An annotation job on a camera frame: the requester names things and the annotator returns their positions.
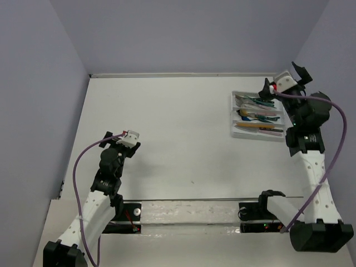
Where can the gold spoon orange handle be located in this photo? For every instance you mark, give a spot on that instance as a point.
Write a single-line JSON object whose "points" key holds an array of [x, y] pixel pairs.
{"points": [[254, 125]]}

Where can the silver fork slim handle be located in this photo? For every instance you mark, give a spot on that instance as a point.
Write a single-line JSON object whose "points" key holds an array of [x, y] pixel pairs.
{"points": [[246, 105]]}

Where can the knife black speckled handle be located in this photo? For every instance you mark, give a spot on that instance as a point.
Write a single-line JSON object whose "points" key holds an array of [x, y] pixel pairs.
{"points": [[266, 129]]}

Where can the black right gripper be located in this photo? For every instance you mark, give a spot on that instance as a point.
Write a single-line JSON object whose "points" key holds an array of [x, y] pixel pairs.
{"points": [[265, 93]]}

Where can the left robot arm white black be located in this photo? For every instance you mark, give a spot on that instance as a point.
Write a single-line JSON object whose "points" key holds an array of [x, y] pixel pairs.
{"points": [[102, 205]]}

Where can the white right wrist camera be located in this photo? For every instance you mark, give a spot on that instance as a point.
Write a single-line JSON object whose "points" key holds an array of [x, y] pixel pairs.
{"points": [[284, 81]]}

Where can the gold utensil teal handle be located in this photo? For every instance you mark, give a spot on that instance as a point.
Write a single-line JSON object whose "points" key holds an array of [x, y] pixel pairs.
{"points": [[252, 115]]}

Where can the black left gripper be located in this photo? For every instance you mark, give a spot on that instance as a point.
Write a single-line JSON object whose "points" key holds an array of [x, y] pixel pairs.
{"points": [[120, 146]]}

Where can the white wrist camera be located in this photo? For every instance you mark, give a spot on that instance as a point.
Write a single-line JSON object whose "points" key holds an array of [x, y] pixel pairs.
{"points": [[130, 139], [284, 81]]}

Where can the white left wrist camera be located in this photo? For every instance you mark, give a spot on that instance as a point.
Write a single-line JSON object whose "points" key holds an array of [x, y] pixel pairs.
{"points": [[130, 139]]}

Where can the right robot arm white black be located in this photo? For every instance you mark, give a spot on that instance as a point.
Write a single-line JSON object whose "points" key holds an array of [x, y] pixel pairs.
{"points": [[317, 225]]}

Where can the white compartment tray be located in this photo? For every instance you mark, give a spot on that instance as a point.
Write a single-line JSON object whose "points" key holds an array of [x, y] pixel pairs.
{"points": [[237, 132]]}

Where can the silver spoon pink handle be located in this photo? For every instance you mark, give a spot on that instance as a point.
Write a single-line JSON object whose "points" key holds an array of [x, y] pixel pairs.
{"points": [[266, 114]]}

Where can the blue spoon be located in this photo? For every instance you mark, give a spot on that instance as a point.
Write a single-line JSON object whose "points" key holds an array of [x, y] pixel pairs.
{"points": [[244, 118]]}

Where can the teal fork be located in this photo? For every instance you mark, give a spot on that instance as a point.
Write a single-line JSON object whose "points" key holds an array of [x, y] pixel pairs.
{"points": [[261, 101]]}

